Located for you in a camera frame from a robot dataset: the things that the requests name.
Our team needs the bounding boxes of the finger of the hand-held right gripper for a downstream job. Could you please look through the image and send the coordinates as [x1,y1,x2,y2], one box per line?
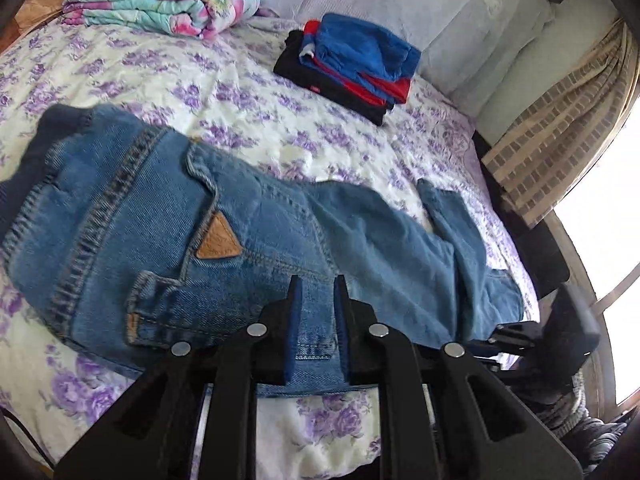
[467,322,538,368]

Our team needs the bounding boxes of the brown quilted pillow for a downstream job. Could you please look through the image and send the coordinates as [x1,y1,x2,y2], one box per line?
[0,0,108,53]

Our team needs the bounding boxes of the folded turquoise pink floral blanket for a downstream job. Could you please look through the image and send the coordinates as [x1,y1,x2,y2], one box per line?
[62,0,262,41]

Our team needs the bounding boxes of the beige checked curtain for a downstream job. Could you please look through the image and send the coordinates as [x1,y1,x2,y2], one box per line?
[482,20,640,228]

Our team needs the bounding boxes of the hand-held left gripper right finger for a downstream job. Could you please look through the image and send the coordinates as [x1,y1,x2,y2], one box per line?
[334,275,583,480]

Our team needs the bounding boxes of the purple floral bed quilt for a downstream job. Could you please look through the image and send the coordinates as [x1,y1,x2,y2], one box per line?
[0,15,541,480]

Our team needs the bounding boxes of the blue denim pants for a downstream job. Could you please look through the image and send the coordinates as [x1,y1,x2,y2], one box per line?
[0,104,525,395]

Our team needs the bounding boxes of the folded black garment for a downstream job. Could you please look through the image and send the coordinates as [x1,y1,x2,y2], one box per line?
[273,30,396,127]

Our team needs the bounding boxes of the folded red garment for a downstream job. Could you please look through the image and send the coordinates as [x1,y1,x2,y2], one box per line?
[300,20,412,106]

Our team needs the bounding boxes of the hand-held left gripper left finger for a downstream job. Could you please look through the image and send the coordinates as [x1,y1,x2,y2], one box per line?
[55,275,303,480]

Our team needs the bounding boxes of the person's right forearm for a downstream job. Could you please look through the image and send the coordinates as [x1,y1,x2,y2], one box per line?
[542,375,628,466]

